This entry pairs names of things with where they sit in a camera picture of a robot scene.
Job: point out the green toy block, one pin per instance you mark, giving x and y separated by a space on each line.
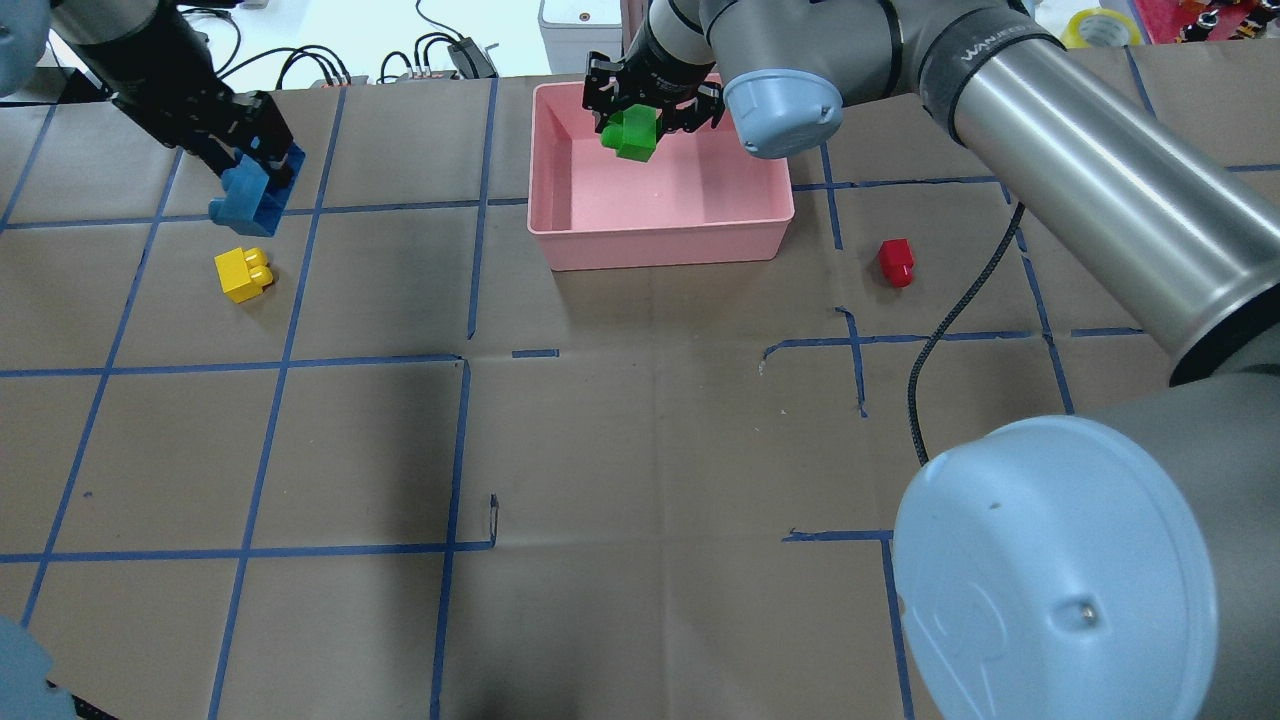
632 134

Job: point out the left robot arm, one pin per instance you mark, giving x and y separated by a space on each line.
102 34

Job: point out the red toy block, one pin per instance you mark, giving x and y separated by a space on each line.
896 262

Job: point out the white square device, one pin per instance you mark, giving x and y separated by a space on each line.
570 30

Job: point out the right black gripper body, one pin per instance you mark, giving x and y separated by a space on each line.
672 52

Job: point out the yellow tape roll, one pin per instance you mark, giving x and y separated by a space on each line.
1100 27

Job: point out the blue toy block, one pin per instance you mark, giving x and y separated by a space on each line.
253 205

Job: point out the pink plastic box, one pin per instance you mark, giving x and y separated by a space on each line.
701 198

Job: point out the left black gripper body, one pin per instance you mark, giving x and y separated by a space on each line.
172 92

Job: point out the brown paper table cover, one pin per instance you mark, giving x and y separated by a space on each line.
345 498

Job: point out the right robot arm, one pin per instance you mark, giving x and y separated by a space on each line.
761 404

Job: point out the yellow toy block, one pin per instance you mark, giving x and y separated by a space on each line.
243 273

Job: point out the black usb hub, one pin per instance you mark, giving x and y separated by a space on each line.
470 60

